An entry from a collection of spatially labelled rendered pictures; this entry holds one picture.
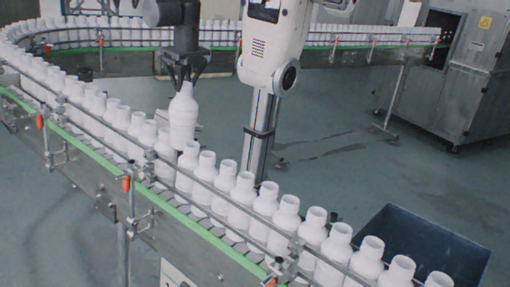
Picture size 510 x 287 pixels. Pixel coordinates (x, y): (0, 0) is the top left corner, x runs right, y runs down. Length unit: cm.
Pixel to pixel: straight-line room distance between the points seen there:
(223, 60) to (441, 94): 255
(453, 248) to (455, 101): 322
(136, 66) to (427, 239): 188
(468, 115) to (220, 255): 371
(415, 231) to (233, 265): 64
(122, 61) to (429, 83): 321
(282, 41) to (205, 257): 81
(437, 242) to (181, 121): 84
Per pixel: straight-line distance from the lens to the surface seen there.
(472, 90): 435
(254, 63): 150
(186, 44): 89
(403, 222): 133
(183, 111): 93
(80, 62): 242
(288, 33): 143
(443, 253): 134
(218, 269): 97
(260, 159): 166
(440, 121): 454
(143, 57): 252
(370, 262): 75
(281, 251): 83
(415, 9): 470
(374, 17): 783
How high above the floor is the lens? 160
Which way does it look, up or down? 26 degrees down
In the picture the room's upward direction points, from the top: 8 degrees clockwise
